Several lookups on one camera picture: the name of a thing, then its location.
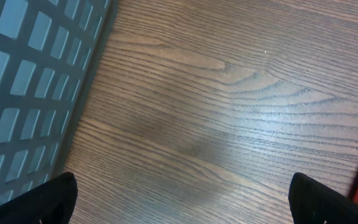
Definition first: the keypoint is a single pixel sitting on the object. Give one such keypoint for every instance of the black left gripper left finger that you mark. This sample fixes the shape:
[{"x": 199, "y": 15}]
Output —
[{"x": 52, "y": 202}]

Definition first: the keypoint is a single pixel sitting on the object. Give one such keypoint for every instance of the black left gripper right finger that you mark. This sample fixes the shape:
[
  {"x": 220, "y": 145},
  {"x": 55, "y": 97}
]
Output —
[{"x": 312, "y": 202}]

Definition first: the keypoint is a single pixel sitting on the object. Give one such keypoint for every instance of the grey plastic mesh basket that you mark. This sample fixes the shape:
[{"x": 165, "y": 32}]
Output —
[{"x": 49, "y": 54}]

